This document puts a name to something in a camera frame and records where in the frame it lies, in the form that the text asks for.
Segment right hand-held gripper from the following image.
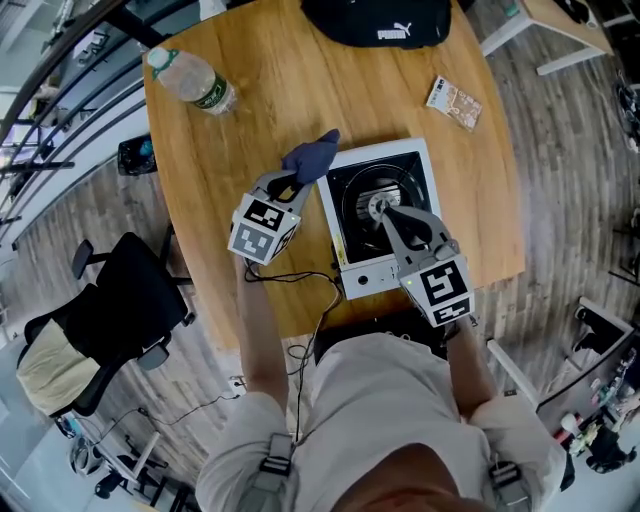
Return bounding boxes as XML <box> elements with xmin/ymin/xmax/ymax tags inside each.
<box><xmin>381</xmin><ymin>204</ymin><xmax>476</xmax><ymax>330</ymax></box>

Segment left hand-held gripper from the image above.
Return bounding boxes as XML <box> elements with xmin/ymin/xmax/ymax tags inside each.
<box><xmin>227</xmin><ymin>168</ymin><xmax>311</xmax><ymax>267</ymax></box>

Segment blue cloth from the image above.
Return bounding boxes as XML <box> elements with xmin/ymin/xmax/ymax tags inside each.
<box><xmin>280</xmin><ymin>128</ymin><xmax>342</xmax><ymax>186</ymax></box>

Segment white portable gas stove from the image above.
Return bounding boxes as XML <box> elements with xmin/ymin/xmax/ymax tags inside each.
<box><xmin>315</xmin><ymin>136</ymin><xmax>444</xmax><ymax>302</ymax></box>

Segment person's left forearm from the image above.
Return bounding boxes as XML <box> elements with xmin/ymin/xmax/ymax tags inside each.
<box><xmin>233</xmin><ymin>253</ymin><xmax>292</xmax><ymax>402</ymax></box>

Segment person's right forearm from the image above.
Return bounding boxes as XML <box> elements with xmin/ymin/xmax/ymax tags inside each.
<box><xmin>443</xmin><ymin>316</ymin><xmax>495</xmax><ymax>422</ymax></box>

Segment wooden table white legs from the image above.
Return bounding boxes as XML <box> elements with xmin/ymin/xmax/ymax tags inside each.
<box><xmin>479</xmin><ymin>0</ymin><xmax>616</xmax><ymax>77</ymax></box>
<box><xmin>142</xmin><ymin>0</ymin><xmax>527</xmax><ymax>351</ymax></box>

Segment clear water bottle green label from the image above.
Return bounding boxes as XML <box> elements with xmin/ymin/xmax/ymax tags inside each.
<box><xmin>145</xmin><ymin>46</ymin><xmax>238</xmax><ymax>117</ymax></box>

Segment patterned snack packet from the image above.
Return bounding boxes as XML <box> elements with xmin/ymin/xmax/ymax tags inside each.
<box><xmin>425</xmin><ymin>74</ymin><xmax>484</xmax><ymax>132</ymax></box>

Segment black waste bin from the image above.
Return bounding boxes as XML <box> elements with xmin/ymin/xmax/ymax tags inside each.
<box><xmin>117</xmin><ymin>133</ymin><xmax>157</xmax><ymax>177</ymax></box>

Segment person's white shirt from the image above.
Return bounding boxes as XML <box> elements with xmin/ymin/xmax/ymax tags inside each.
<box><xmin>194</xmin><ymin>332</ymin><xmax>569</xmax><ymax>512</ymax></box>

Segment black office chair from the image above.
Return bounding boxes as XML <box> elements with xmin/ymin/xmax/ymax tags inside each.
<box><xmin>17</xmin><ymin>224</ymin><xmax>197</xmax><ymax>419</ymax></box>

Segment black pouch bag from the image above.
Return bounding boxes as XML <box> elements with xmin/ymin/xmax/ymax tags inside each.
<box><xmin>299</xmin><ymin>0</ymin><xmax>454</xmax><ymax>51</ymax></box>

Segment dark wooden table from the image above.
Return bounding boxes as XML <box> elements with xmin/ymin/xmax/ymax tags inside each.
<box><xmin>537</xmin><ymin>319</ymin><xmax>640</xmax><ymax>441</ymax></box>

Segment black metal railing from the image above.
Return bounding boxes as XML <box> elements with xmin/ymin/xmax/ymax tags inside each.
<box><xmin>0</xmin><ymin>0</ymin><xmax>166</xmax><ymax>251</ymax></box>

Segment beige jacket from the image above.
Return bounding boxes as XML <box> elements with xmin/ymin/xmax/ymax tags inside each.
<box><xmin>14</xmin><ymin>318</ymin><xmax>102</xmax><ymax>417</ymax></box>

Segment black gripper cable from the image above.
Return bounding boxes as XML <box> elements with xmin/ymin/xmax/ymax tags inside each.
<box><xmin>243</xmin><ymin>263</ymin><xmax>347</xmax><ymax>442</ymax></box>

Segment grey shoulder strap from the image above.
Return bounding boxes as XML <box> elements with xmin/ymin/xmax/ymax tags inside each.
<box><xmin>486</xmin><ymin>451</ymin><xmax>532</xmax><ymax>512</ymax></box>
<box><xmin>251</xmin><ymin>431</ymin><xmax>297</xmax><ymax>512</ymax></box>

